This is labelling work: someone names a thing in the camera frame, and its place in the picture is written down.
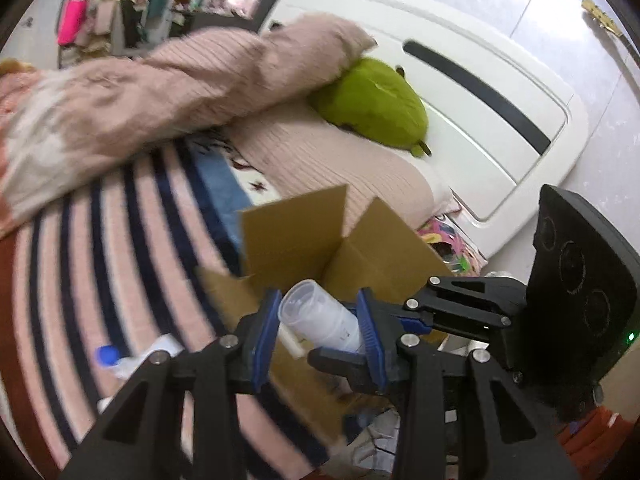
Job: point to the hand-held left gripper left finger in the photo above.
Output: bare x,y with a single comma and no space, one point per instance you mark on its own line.
264,345

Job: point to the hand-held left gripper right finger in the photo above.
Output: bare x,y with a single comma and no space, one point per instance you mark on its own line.
374,347

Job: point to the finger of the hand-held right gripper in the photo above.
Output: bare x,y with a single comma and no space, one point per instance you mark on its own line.
340,362
465,305

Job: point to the white bottle with clear cap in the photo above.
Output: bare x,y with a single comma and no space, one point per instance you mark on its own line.
320,317

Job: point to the brown cardboard box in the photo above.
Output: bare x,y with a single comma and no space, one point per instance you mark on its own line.
300,255

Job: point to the colourful printed cloth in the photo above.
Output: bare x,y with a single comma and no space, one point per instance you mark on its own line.
452,245

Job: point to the blue-capped plastic bottle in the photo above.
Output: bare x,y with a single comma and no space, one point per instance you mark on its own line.
120,362

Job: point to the blue and white printed cloth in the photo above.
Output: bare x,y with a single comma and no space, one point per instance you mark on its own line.
235,175

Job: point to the striped pink and navy blanket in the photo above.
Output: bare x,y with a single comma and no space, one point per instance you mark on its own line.
100,285

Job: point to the pink knitted pillow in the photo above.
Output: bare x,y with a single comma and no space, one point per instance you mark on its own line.
340,165

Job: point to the white bed headboard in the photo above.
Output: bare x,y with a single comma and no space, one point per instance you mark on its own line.
475,95

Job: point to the green plush toy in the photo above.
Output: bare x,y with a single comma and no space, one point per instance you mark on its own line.
375,102

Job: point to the pink knitted quilt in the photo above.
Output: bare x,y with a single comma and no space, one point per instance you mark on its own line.
150,95

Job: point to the guitar headstock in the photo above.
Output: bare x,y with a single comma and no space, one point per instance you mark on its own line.
612,27

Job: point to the bright pink hanging garment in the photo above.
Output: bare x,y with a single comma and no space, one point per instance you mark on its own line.
71,21

